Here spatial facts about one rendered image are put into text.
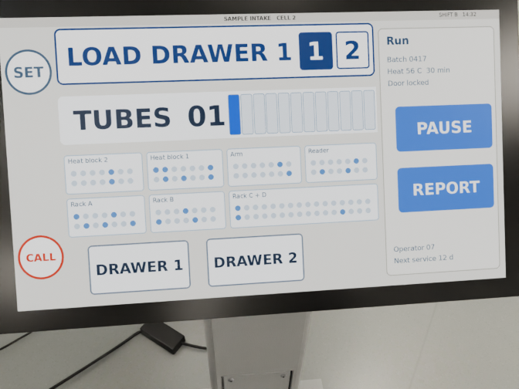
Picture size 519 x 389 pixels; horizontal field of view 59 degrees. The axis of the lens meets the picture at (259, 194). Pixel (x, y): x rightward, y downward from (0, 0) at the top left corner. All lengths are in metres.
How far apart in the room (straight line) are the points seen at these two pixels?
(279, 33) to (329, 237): 0.20
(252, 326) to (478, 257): 0.33
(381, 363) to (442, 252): 1.10
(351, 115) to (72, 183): 0.27
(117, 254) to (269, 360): 0.39
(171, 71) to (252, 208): 0.15
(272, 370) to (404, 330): 0.91
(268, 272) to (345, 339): 1.16
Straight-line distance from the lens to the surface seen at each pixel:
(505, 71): 0.53
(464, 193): 0.50
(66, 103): 0.46
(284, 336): 0.72
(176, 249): 0.44
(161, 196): 0.44
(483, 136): 0.51
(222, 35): 0.46
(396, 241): 0.47
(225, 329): 0.69
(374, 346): 1.60
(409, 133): 0.48
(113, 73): 0.46
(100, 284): 0.46
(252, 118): 0.44
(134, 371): 1.55
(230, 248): 0.44
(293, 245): 0.45
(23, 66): 0.48
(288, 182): 0.44
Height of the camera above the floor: 1.35
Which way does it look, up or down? 42 degrees down
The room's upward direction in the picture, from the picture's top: 2 degrees clockwise
